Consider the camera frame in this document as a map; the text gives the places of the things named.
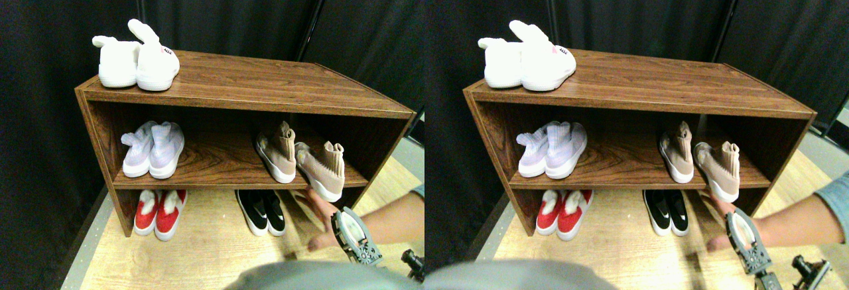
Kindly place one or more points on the lilac shoe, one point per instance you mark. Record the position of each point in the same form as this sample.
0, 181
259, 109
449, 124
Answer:
136, 157
567, 154
532, 157
167, 154

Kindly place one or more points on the black shoe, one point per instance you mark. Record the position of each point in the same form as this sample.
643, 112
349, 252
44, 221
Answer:
658, 214
679, 216
252, 214
275, 216

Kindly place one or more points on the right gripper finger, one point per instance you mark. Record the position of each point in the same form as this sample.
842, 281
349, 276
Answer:
370, 253
759, 263

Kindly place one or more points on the brown shoe rack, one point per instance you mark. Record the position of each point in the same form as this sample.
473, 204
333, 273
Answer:
265, 84
663, 84

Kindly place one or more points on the white shoe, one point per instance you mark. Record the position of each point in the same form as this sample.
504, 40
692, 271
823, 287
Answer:
158, 68
549, 68
503, 64
118, 64

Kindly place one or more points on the person's hand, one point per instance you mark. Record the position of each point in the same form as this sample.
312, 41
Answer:
325, 220
721, 222

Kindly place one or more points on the red shoe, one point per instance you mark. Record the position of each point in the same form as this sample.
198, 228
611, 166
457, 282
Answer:
549, 217
170, 218
146, 217
574, 218

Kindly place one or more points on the beige shoe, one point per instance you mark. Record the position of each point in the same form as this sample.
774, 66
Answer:
280, 157
719, 170
324, 170
678, 157

